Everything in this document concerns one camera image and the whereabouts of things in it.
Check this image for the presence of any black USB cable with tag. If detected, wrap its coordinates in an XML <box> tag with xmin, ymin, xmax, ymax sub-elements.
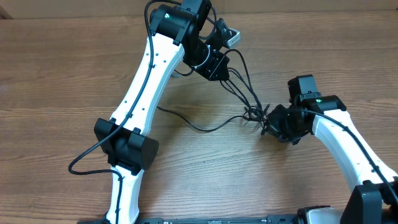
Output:
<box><xmin>219</xmin><ymin>49</ymin><xmax>271</xmax><ymax>128</ymax></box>

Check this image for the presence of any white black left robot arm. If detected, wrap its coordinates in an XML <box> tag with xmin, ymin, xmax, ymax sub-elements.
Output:
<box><xmin>95</xmin><ymin>1</ymin><xmax>229</xmax><ymax>223</ymax></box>

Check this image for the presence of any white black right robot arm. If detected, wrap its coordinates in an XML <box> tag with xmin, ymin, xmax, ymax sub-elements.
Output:
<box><xmin>265</xmin><ymin>75</ymin><xmax>397</xmax><ymax>224</ymax></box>

